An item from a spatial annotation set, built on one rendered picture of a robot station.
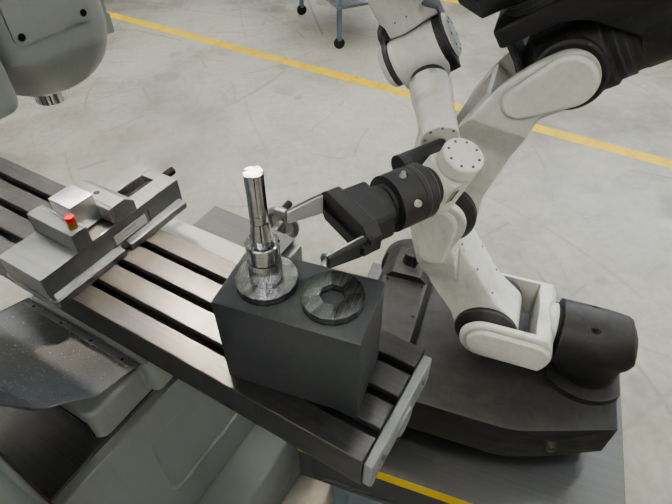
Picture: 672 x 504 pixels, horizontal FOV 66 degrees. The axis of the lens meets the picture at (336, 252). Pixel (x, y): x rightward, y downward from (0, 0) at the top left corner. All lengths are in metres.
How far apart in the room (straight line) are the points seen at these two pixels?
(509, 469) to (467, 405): 0.22
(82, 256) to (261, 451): 0.82
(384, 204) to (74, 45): 0.47
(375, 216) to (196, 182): 2.22
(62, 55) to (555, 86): 0.69
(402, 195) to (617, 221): 2.21
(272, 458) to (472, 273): 0.81
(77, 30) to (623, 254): 2.38
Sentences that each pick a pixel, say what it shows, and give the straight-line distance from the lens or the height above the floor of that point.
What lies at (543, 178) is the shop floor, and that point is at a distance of 3.03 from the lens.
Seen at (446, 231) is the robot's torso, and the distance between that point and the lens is 1.03.
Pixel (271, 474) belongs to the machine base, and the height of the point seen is 0.18.
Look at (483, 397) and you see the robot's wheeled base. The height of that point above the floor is 0.57.
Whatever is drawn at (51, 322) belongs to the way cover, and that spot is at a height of 0.86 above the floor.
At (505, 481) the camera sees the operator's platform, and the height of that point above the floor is 0.40.
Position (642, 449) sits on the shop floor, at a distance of 2.10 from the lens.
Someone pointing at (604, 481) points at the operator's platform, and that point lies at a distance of 1.51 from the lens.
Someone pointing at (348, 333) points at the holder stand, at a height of 1.11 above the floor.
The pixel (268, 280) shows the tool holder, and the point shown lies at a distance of 0.72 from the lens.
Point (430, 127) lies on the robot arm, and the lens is 0.87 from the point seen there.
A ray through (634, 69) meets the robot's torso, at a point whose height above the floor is 1.33.
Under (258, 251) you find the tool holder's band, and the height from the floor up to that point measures 1.20.
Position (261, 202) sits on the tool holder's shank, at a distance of 0.64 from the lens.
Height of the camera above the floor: 1.67
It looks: 44 degrees down
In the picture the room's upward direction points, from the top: straight up
